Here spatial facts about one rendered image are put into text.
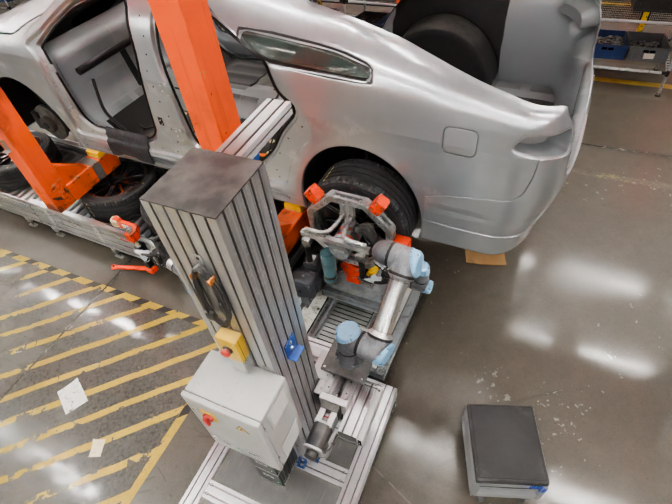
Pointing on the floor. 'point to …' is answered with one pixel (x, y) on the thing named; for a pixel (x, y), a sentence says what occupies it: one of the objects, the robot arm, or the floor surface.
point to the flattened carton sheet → (484, 258)
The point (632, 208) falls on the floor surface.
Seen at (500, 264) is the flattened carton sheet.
